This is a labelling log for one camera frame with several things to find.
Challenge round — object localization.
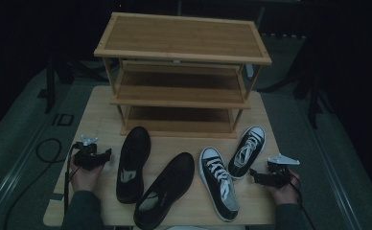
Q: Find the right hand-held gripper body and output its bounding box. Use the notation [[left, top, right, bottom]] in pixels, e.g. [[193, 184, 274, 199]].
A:
[[266, 153, 301, 189]]

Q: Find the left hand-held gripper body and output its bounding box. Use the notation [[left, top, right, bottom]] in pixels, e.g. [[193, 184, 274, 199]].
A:
[[73, 134, 105, 171]]

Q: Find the black canvas sneaker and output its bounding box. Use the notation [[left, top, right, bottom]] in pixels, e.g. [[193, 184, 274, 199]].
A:
[[226, 125, 267, 181], [198, 146, 241, 223]]

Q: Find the black leather shoe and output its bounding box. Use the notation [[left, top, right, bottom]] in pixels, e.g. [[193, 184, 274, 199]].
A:
[[132, 151, 196, 230], [115, 126, 152, 205]]

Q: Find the wooden shoe rack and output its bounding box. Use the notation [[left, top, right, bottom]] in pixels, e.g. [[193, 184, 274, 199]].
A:
[[93, 11, 273, 140]]

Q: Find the person's right hand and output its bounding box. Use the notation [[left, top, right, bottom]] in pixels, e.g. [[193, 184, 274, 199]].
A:
[[265, 170, 301, 206]]

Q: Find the person's left hand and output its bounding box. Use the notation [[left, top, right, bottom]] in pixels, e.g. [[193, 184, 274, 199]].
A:
[[69, 158, 105, 193]]

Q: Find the black metal stand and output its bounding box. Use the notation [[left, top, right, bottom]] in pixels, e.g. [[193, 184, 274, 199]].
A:
[[308, 71, 324, 129], [37, 54, 58, 115]]

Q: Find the white upright object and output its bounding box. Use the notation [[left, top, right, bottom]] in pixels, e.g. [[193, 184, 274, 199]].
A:
[[244, 63, 255, 80]]

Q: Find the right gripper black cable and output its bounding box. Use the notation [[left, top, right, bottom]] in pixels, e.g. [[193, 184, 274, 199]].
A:
[[288, 173, 318, 230]]

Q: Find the black floor cable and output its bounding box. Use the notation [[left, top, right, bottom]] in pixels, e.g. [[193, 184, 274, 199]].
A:
[[2, 137, 63, 230]]

